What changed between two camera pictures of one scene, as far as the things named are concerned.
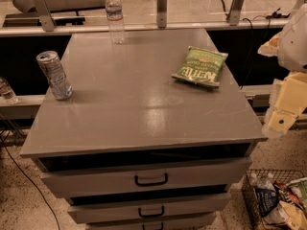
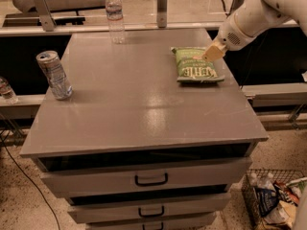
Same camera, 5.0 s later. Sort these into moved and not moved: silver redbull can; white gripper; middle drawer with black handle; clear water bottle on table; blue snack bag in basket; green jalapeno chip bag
Moved: white gripper; green jalapeno chip bag
Not moved: silver redbull can; clear water bottle on table; blue snack bag in basket; middle drawer with black handle
